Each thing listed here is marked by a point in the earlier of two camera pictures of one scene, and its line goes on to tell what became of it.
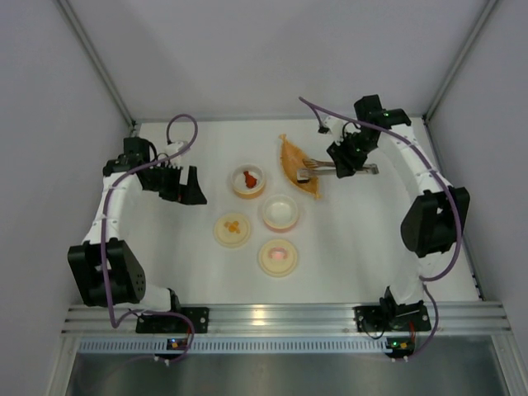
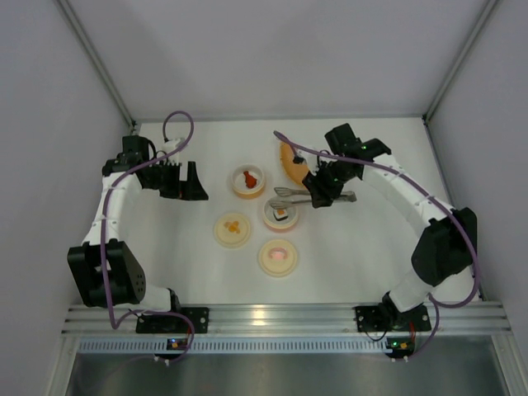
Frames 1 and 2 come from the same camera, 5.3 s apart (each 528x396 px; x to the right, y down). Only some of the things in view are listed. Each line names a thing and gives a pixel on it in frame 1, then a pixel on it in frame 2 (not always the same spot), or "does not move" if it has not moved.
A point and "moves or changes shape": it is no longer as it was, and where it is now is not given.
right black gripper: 344,156 → 320,188
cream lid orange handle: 232,230 does not move
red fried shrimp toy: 250,181 does not move
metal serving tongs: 318,168 moves or changes shape
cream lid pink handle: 277,257 does not move
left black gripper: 172,186 does not move
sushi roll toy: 303,177 → 280,214
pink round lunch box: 280,212 does not move
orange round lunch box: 248,181 does not move
